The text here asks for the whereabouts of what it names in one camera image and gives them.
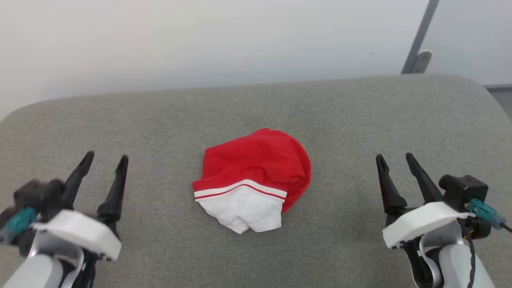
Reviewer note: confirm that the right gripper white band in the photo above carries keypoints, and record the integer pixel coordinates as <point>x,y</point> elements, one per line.
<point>420,222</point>

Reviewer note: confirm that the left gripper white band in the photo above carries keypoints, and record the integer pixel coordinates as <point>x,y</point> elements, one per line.
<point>80,230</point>

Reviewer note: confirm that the red and white garment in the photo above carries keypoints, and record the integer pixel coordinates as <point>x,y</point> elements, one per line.
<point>256,160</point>

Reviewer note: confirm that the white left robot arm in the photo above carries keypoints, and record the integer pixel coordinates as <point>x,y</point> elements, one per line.
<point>32,272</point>

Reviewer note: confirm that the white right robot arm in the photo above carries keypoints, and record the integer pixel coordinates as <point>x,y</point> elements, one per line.
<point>456,264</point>

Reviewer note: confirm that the grey metal pole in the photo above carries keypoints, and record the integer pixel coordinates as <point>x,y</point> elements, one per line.
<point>424,28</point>

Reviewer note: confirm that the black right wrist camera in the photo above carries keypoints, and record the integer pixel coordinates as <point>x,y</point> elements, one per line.
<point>464,188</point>

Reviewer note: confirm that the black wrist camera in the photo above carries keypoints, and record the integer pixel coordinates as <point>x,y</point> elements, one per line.
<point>464,188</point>
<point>38,196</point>

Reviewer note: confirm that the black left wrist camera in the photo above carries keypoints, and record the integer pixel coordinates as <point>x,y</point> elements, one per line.
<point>38,196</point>

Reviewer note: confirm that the teal right camera connector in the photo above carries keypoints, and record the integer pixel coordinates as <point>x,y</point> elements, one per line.
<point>486,212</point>

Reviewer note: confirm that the teal camera connector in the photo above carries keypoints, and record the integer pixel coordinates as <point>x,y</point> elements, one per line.
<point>486,212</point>
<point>18,224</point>

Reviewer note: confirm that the teal left camera connector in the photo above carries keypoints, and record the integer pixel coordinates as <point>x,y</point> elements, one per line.
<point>18,224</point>

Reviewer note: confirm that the grey pole bracket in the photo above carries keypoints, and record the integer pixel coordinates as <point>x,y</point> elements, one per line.
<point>423,60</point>

